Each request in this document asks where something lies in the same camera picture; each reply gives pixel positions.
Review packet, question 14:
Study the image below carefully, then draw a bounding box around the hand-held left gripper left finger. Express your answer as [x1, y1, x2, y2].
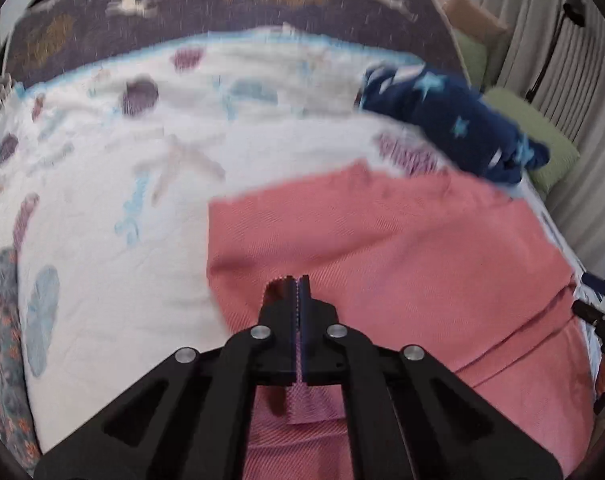
[35, 275, 300, 480]

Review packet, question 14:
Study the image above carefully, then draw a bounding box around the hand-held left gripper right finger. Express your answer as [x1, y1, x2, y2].
[300, 275, 563, 480]

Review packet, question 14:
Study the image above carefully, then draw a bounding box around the pink knitted cloth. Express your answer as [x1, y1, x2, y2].
[206, 159, 596, 480]

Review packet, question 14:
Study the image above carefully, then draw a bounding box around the white leaf print blanket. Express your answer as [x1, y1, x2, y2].
[0, 27, 603, 456]

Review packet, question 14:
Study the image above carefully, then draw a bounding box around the navy star print garment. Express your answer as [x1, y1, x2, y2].
[355, 62, 551, 185]

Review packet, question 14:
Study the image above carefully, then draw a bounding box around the large green pillow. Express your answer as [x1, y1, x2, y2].
[485, 87, 581, 196]

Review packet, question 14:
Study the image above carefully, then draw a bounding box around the grey floral cloth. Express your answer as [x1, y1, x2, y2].
[0, 247, 40, 471]

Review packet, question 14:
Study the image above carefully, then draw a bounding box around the black tripod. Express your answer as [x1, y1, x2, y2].
[573, 272, 605, 353]

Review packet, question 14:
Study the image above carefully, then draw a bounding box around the dark patterned headboard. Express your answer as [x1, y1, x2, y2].
[5, 0, 466, 88]

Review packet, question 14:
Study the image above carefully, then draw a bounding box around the small green pillow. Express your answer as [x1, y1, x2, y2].
[453, 30, 488, 86]

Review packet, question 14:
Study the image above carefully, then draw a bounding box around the beige pillow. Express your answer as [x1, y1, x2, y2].
[443, 0, 508, 46]

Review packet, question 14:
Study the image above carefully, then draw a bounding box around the white radiator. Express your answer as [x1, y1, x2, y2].
[537, 25, 605, 146]

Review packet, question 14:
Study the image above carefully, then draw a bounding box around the black floor lamp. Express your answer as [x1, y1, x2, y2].
[525, 0, 588, 103]

